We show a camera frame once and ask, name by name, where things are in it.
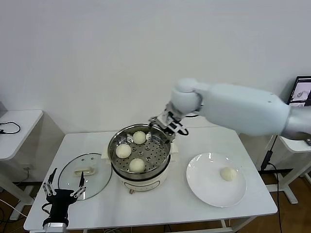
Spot white laptop cable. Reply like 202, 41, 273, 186
264, 134, 276, 150

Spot black cable with adapter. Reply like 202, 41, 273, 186
260, 135, 284, 233

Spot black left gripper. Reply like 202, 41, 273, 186
42, 167, 86, 221

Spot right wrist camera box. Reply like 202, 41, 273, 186
169, 121, 185, 134

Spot round glass pot lid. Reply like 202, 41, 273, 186
58, 152, 113, 201

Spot white side desk with cable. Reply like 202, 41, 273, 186
0, 110, 44, 220

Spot cream electric cooking pot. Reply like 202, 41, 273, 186
106, 153, 178, 195

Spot white steamed baozi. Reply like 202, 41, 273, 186
115, 144, 132, 159
220, 166, 238, 182
129, 158, 146, 173
132, 131, 147, 145

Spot round white plate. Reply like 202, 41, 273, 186
186, 152, 247, 208

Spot black looped cable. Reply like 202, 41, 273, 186
0, 121, 22, 135

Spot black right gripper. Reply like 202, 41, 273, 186
147, 103, 187, 144

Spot perforated steel steamer basket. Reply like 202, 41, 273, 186
101, 124, 180, 173

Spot white side desk with laptop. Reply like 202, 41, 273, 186
257, 134, 311, 204

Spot grey open laptop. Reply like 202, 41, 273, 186
288, 76, 311, 147

